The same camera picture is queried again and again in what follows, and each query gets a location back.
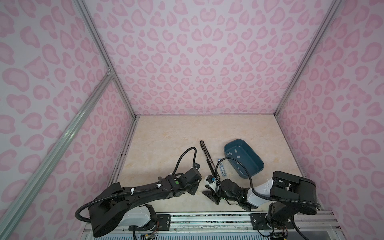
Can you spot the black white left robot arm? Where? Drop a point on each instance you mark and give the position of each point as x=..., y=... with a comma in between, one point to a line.
x=107, y=211

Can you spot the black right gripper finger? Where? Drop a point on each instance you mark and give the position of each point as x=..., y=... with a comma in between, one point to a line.
x=207, y=194
x=210, y=186

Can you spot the light blue mini stapler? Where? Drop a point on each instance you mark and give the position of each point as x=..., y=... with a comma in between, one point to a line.
x=221, y=168

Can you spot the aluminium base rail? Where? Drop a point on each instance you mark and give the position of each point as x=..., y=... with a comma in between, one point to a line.
x=242, y=226

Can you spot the aluminium corner frame post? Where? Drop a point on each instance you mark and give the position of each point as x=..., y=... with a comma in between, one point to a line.
x=91, y=27
x=328, y=19

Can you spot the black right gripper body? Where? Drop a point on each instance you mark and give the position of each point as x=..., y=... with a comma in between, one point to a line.
x=219, y=195

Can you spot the black long stapler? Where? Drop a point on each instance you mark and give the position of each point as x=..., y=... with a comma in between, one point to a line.
x=208, y=157

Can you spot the teal plastic tray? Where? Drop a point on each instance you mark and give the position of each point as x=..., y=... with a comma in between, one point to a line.
x=243, y=153

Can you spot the aluminium corner frame post right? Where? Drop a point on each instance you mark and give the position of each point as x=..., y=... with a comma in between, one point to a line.
x=328, y=19

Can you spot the aluminium diagonal frame bar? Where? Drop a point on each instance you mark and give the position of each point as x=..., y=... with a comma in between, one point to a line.
x=20, y=205

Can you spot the aluminium corner frame post left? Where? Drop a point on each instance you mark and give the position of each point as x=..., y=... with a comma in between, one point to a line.
x=91, y=27

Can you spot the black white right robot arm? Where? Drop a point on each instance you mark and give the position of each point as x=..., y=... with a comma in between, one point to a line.
x=287, y=194

